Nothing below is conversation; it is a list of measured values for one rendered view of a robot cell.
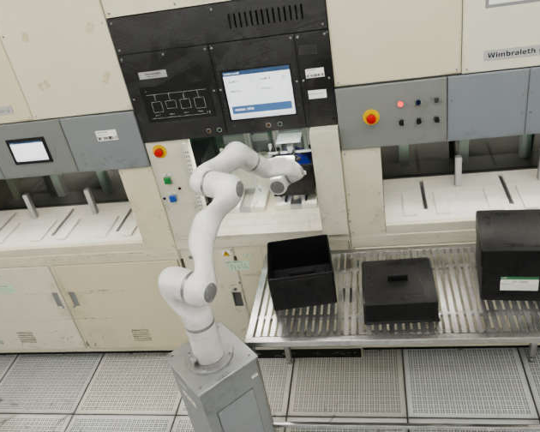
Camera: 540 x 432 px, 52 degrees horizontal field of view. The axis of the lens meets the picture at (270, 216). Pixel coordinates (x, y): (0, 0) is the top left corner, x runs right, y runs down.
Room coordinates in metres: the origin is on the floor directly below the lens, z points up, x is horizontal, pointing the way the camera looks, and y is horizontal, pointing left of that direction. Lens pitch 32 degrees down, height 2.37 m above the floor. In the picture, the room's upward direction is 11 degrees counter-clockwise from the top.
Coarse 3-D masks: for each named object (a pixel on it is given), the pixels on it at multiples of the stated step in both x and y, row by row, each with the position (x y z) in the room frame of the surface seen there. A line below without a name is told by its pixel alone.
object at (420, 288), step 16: (368, 272) 1.84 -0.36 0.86; (384, 272) 1.82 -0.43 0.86; (400, 272) 1.80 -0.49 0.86; (416, 272) 1.78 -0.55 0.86; (368, 288) 1.74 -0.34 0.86; (384, 288) 1.72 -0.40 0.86; (400, 288) 1.70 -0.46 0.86; (416, 288) 1.68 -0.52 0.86; (432, 288) 1.67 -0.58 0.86; (368, 304) 1.65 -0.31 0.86; (384, 304) 1.63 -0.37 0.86; (400, 304) 1.62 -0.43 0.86; (416, 304) 1.60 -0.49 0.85; (432, 304) 1.59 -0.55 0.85; (368, 320) 1.64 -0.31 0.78; (384, 320) 1.63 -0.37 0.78; (400, 320) 1.62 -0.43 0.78; (416, 320) 1.60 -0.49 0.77; (432, 320) 1.59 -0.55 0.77
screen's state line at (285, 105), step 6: (276, 102) 2.23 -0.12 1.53; (282, 102) 2.23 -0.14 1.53; (288, 102) 2.22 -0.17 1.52; (234, 108) 2.28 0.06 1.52; (240, 108) 2.27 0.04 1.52; (246, 108) 2.27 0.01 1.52; (252, 108) 2.26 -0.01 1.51; (258, 108) 2.25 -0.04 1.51; (264, 108) 2.25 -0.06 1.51; (270, 108) 2.24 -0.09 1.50; (276, 108) 2.24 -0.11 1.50; (282, 108) 2.23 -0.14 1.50; (288, 108) 2.22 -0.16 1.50
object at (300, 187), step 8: (280, 136) 2.57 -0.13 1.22; (288, 136) 2.55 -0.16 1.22; (296, 136) 2.53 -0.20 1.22; (288, 144) 2.52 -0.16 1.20; (272, 152) 2.57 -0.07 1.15; (280, 152) 2.55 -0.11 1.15; (288, 152) 2.53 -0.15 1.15; (296, 152) 2.52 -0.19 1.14; (304, 152) 2.51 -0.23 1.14; (312, 160) 2.45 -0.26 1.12; (304, 168) 2.43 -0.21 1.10; (312, 168) 2.44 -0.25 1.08; (304, 176) 2.43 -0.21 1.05; (312, 176) 2.42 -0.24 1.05; (296, 184) 2.45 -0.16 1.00; (304, 184) 2.44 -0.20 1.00; (312, 184) 2.43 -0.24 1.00; (288, 192) 2.46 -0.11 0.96; (296, 192) 2.45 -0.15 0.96; (304, 192) 2.44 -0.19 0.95; (312, 192) 2.43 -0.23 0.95
